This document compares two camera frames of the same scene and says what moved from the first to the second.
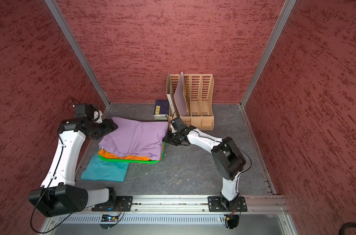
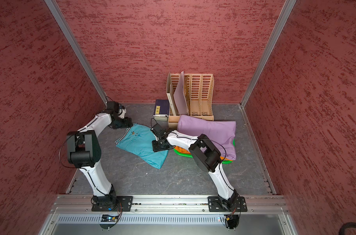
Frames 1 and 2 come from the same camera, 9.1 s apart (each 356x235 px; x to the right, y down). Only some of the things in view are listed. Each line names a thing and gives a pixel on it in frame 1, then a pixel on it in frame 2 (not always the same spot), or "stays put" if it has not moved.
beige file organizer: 200,95 stays put
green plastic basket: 135,161 to 188,155
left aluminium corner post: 63,23 stays put
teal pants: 100,170 to 137,140
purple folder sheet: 180,97 stays put
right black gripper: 167,136 to 156,148
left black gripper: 109,127 to 127,123
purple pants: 143,138 to 221,133
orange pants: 104,153 to 187,151
